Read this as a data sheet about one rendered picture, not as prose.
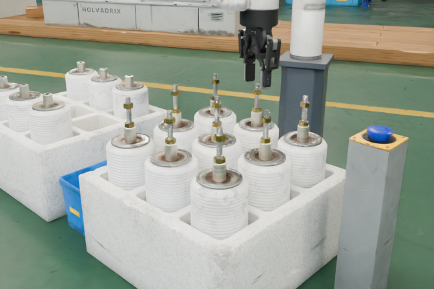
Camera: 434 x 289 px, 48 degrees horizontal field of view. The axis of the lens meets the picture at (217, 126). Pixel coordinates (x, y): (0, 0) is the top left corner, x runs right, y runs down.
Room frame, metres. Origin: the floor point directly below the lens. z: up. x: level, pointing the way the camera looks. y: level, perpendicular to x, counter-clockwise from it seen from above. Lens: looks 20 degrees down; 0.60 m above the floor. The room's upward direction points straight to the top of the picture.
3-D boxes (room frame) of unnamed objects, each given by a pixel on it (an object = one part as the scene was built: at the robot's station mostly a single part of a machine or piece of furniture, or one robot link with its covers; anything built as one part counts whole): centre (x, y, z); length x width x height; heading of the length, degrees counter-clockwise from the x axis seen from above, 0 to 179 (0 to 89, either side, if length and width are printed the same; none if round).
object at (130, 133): (0.87, 0.17, 0.26); 0.02 x 0.02 x 0.03
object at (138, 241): (0.88, 0.00, 0.09); 0.39 x 0.39 x 0.18; 46
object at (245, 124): (0.96, -0.08, 0.25); 0.08 x 0.08 x 0.01
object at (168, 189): (0.79, 0.08, 0.16); 0.10 x 0.10 x 0.18
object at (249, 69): (0.99, -0.07, 0.36); 0.02 x 0.01 x 0.04; 113
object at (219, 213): (0.71, 0.00, 0.16); 0.10 x 0.10 x 0.18
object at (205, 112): (1.04, 0.00, 0.25); 0.08 x 0.08 x 0.01
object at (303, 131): (0.88, -0.17, 0.26); 0.02 x 0.02 x 0.03
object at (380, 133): (0.73, -0.26, 0.32); 0.04 x 0.04 x 0.02
